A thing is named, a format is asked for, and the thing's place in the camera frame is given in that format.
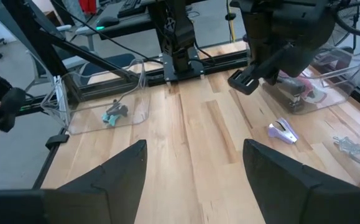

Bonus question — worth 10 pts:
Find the black leader arm handle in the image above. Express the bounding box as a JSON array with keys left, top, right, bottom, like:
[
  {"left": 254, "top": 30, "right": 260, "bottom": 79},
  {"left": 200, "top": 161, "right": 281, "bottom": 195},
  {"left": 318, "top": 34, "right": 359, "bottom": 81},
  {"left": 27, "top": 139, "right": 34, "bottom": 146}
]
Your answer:
[{"left": 0, "top": 86, "right": 27, "bottom": 144}]

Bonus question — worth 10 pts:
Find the clear plastic object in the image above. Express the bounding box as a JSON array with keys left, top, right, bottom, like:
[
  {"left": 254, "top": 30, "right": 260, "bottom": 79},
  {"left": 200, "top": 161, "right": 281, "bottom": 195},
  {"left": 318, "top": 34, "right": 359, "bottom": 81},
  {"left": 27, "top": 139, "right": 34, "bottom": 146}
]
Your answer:
[{"left": 332, "top": 135, "right": 360, "bottom": 175}]

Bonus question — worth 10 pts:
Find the black desk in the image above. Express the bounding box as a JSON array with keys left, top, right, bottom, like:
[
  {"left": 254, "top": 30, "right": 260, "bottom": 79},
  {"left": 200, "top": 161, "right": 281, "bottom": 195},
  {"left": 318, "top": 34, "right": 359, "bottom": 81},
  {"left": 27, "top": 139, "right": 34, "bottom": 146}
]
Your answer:
[{"left": 73, "top": 0, "right": 168, "bottom": 42}]

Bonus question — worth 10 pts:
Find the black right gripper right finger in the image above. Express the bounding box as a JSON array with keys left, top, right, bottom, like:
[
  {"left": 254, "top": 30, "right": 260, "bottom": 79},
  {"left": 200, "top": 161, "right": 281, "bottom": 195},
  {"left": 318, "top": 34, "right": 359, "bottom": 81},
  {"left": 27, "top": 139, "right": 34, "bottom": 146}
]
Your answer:
[{"left": 242, "top": 138, "right": 360, "bottom": 224}]

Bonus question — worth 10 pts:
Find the black computer mouse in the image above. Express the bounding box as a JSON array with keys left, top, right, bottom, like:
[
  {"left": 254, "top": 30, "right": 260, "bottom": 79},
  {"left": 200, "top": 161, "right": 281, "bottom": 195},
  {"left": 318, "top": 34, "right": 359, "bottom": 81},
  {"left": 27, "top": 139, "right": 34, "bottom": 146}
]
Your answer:
[{"left": 96, "top": 15, "right": 121, "bottom": 29}]

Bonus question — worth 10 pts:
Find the thin yellow cable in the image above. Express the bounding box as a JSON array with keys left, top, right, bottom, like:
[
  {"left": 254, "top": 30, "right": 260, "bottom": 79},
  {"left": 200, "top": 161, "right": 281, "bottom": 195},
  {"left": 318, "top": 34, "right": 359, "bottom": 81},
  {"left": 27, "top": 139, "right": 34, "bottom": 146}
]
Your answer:
[{"left": 226, "top": 0, "right": 237, "bottom": 44}]

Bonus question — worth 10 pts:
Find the clear plastic bin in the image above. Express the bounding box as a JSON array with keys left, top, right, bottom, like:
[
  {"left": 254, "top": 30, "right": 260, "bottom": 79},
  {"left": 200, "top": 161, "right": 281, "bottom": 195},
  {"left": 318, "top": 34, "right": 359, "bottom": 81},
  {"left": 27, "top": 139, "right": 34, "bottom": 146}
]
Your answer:
[
  {"left": 258, "top": 43, "right": 360, "bottom": 116},
  {"left": 39, "top": 58, "right": 152, "bottom": 136}
]

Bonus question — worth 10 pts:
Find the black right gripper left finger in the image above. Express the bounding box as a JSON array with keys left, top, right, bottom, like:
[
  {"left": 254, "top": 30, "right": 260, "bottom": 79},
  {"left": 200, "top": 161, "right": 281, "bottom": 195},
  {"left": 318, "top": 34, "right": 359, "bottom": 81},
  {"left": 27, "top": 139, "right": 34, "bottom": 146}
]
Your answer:
[{"left": 0, "top": 139, "right": 148, "bottom": 224}]

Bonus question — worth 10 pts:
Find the blue chair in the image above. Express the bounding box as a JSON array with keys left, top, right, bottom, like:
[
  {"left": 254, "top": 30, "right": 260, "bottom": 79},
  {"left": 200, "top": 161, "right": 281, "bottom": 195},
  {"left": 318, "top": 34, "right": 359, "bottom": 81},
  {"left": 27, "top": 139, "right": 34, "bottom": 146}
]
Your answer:
[{"left": 79, "top": 52, "right": 137, "bottom": 78}]

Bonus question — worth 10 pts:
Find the black keyboard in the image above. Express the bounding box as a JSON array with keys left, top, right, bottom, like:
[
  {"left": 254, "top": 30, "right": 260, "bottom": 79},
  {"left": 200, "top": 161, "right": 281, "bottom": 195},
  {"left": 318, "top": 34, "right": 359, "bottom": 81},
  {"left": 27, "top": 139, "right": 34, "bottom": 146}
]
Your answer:
[{"left": 116, "top": 0, "right": 145, "bottom": 19}]

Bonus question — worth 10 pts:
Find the pink stapler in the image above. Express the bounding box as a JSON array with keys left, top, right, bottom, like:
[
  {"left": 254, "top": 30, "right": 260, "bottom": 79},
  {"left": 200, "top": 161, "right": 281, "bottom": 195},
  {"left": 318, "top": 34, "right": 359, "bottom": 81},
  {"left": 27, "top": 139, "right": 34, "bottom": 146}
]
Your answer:
[{"left": 278, "top": 68, "right": 329, "bottom": 106}]

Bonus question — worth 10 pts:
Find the dark grey staple remover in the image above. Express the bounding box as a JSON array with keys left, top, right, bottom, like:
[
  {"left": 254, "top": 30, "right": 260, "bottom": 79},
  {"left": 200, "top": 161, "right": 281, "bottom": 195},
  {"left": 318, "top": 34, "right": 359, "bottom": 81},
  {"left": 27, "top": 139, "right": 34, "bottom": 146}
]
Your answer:
[{"left": 105, "top": 98, "right": 129, "bottom": 119}]

